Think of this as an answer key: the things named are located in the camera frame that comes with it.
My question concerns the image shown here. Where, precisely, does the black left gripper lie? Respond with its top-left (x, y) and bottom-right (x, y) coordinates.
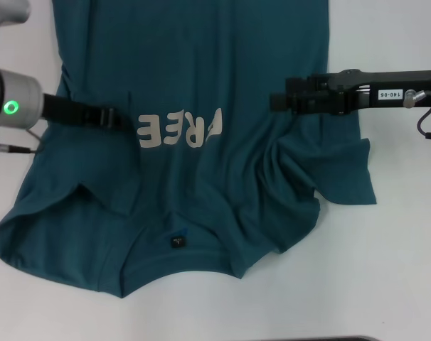
top-left (42, 92), bottom-right (139, 135)

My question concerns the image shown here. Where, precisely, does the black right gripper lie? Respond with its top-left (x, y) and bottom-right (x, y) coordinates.
top-left (270, 68), bottom-right (431, 117)

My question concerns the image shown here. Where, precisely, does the teal t-shirt with cream lettering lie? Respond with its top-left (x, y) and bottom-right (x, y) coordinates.
top-left (0, 0), bottom-right (378, 299)

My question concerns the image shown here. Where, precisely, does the dark flat edge object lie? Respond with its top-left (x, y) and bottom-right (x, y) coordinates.
top-left (297, 335), bottom-right (376, 341)

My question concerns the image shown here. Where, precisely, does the grey left gripper cable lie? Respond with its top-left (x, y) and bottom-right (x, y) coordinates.
top-left (0, 127), bottom-right (46, 155)

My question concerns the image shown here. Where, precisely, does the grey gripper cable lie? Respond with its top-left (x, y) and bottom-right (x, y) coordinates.
top-left (403, 90), bottom-right (431, 141)
top-left (0, 127), bottom-right (46, 155)

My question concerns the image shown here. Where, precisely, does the grey right gripper cable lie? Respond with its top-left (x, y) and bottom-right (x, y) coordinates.
top-left (403, 90), bottom-right (431, 141)

